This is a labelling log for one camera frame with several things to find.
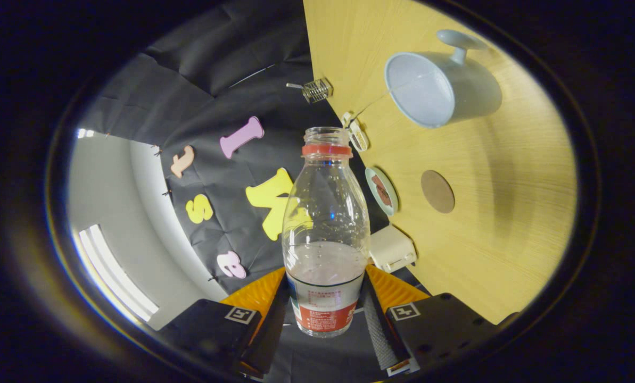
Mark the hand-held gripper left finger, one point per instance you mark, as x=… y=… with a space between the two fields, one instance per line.
x=269 y=340

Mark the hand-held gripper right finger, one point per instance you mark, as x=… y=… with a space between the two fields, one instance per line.
x=381 y=335

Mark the clear plastic juice bottle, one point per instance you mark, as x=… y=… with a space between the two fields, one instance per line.
x=325 y=287

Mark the round brown coaster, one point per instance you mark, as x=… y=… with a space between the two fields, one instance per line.
x=437 y=191

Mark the light grey cup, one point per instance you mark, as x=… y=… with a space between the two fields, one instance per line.
x=471 y=90

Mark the white toaster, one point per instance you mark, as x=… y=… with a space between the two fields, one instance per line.
x=392 y=247

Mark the pale green plate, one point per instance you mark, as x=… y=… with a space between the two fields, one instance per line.
x=392 y=206

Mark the brown food piece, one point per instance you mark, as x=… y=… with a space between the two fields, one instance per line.
x=381 y=190

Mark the long ceiling light panel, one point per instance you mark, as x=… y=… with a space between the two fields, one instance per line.
x=117 y=276

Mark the wooden table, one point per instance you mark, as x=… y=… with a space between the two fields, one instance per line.
x=509 y=223

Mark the white divided condiment dish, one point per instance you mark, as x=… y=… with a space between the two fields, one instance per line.
x=357 y=135

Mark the small ceiling light panel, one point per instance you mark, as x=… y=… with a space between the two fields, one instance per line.
x=85 y=133

